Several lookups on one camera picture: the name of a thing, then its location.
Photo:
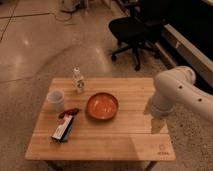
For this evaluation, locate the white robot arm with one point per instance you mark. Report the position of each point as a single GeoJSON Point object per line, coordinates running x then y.
{"type": "Point", "coordinates": [173, 86]}

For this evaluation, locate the orange bowl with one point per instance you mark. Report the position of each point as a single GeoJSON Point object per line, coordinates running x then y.
{"type": "Point", "coordinates": [102, 106]}

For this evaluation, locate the small clear plastic bottle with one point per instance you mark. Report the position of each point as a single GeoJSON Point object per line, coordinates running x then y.
{"type": "Point", "coordinates": [79, 80]}

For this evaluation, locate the wooden table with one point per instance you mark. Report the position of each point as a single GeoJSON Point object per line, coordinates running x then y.
{"type": "Point", "coordinates": [132, 135]}

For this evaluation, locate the red wrapped snack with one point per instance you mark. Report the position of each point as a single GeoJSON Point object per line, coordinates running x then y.
{"type": "Point", "coordinates": [72, 112]}

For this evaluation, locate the translucent plastic cup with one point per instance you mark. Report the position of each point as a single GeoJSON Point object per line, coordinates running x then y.
{"type": "Point", "coordinates": [56, 100]}

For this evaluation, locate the black office chair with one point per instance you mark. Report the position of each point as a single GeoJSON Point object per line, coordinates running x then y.
{"type": "Point", "coordinates": [144, 24]}

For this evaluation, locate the white long workbench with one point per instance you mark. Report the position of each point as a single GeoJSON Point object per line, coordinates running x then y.
{"type": "Point", "coordinates": [180, 51]}

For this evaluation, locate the white object with cables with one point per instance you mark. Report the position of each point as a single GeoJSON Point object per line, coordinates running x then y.
{"type": "Point", "coordinates": [68, 7]}

